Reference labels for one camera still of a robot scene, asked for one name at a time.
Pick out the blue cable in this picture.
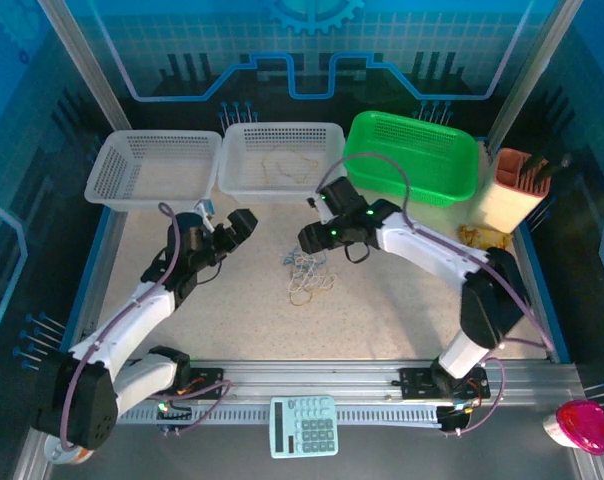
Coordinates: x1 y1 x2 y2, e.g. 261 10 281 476
280 248 329 269

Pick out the white cable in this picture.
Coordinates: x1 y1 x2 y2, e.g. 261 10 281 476
287 253 333 294
290 259 340 292

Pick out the yellow cable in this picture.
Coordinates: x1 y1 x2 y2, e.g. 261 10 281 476
288 274 334 308
260 151 321 184

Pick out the green plastic mesh basket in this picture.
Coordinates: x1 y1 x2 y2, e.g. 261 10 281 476
342 110 481 209

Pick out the white plastic mesh basket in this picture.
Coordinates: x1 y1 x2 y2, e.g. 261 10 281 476
84 130 223 214
216 122 347 205

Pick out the yellow snack packet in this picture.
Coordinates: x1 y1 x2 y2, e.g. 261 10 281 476
456 224 513 251

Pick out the cream pink utensil holder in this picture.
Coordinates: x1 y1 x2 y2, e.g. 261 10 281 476
469 147 553 235

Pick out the light blue calculator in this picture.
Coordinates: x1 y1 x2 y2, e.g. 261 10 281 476
269 395 340 459

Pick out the tape roll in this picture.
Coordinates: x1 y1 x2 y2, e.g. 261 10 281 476
44 432 96 466

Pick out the white cup with pink lid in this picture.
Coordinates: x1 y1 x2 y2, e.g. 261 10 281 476
541 398 604 456

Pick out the left wrist black camera cable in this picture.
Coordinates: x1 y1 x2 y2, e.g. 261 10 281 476
196 262 224 287

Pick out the wrist black camera cable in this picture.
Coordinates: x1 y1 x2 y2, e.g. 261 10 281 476
196 262 224 287
342 241 371 264

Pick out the right wrist black camera cable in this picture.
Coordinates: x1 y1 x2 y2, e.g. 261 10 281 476
342 241 371 264

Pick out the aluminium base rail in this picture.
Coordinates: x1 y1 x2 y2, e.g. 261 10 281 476
106 357 583 407

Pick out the white slotted cable duct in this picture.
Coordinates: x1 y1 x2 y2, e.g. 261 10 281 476
115 402 446 429

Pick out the black utensil handle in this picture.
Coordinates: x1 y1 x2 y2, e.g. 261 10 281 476
545 153 583 194

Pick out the aluminium frame post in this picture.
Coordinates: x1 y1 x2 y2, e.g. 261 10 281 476
485 0 579 146
36 0 131 132

